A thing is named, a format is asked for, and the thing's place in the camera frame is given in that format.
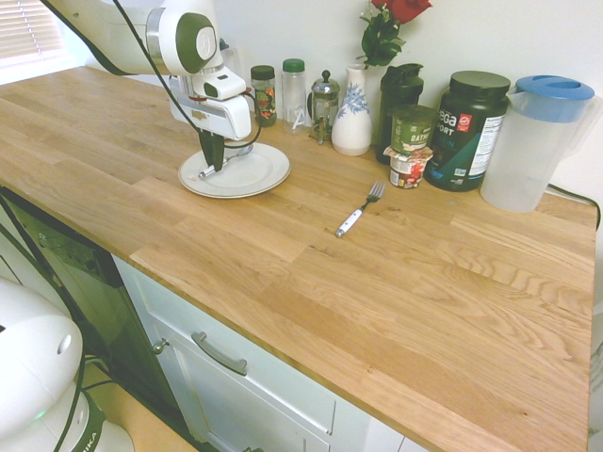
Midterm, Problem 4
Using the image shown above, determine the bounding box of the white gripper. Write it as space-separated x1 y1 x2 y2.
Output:
168 73 254 174

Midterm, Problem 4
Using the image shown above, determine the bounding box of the white-handled metal spoon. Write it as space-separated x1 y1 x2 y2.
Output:
197 142 256 181

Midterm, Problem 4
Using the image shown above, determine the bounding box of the white plate with gold rim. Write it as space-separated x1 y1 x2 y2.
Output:
177 141 292 201

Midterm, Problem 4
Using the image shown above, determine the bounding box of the spice jar with dark lid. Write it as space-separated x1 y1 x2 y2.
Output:
249 64 279 129

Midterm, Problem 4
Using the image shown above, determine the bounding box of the clear bottle with blue cap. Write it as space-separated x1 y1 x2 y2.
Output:
218 38 243 79

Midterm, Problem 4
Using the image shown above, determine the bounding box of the clear bottle with green lid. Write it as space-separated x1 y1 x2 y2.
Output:
281 57 309 135

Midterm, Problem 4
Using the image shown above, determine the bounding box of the glass French press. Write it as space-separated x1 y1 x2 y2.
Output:
307 69 342 146

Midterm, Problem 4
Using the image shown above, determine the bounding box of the white vase with blue print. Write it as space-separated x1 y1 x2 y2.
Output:
330 63 374 157

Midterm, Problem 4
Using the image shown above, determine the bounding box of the black dishwasher front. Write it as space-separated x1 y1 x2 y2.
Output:
0 186 190 440

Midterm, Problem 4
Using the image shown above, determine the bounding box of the red yogurt cup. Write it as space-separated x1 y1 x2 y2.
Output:
382 144 435 191

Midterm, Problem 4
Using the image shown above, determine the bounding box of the black shaker bottle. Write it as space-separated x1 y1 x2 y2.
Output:
374 62 426 166

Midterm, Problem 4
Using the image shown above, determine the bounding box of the green oatmeal cup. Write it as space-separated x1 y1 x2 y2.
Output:
390 104 438 157

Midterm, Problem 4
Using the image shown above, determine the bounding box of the red rose with green leaves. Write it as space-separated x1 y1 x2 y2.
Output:
357 0 433 72

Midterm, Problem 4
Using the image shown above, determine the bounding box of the white window blind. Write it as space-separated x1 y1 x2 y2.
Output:
0 0 65 60

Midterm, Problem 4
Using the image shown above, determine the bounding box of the white drawer front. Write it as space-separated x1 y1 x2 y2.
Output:
131 270 338 437

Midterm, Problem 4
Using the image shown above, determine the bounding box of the black protein powder tub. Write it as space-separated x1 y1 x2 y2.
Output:
422 70 513 193

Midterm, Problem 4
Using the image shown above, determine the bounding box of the white cabinet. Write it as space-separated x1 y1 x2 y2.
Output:
111 256 439 452

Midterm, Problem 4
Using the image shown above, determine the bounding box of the clear pitcher with blue lid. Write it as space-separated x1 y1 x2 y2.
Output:
479 73 602 215

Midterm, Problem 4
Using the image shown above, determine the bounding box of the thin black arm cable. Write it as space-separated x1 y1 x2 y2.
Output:
110 0 265 149

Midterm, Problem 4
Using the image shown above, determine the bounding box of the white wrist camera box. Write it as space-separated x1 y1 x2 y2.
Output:
202 65 249 102

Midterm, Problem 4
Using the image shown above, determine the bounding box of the white-handled metal fork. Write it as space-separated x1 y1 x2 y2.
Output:
334 181 387 239

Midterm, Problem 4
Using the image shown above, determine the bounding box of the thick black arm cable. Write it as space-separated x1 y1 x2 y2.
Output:
39 0 139 77

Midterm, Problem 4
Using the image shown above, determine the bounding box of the silver drawer handle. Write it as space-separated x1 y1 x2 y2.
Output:
189 331 250 378

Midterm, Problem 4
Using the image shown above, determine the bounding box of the black cable by robot base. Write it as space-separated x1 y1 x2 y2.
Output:
0 187 103 452

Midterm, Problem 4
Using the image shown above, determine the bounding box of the black cable behind pitcher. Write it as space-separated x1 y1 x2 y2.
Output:
545 183 602 214

